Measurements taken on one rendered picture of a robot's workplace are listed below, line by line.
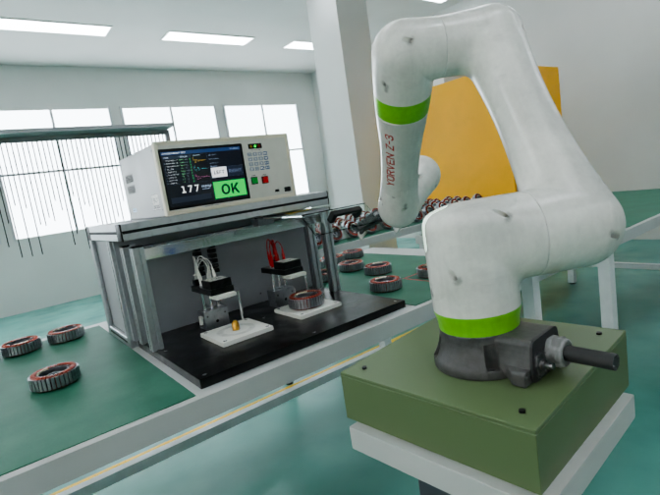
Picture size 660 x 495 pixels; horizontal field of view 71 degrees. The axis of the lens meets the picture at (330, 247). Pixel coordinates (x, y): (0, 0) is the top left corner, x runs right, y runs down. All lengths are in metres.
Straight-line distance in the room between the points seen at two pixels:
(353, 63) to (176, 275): 4.28
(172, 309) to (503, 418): 1.10
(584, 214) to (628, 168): 5.48
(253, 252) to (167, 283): 0.31
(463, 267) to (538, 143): 0.24
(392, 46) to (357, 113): 4.46
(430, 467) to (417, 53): 0.67
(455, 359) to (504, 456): 0.15
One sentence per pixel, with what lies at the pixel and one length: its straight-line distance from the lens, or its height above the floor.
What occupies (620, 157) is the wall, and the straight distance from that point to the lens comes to 6.23.
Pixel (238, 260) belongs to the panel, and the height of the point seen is 0.93.
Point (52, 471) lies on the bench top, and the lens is 1.00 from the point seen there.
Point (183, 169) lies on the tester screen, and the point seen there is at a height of 1.24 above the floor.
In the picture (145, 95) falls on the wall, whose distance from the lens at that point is 8.17.
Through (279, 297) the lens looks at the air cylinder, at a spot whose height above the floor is 0.80.
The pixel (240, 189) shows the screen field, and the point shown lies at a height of 1.16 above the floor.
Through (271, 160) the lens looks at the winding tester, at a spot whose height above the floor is 1.24.
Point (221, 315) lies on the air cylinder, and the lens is 1.43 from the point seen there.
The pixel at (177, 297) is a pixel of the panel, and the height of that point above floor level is 0.86.
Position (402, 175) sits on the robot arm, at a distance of 1.09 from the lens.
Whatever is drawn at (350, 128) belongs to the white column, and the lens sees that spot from 5.30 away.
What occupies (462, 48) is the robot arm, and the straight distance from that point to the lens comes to 0.94.
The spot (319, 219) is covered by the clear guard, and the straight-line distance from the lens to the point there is 1.30.
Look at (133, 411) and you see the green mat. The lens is 1.06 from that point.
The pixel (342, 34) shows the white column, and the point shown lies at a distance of 5.48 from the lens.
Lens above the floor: 1.14
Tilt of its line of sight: 8 degrees down
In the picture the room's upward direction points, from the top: 8 degrees counter-clockwise
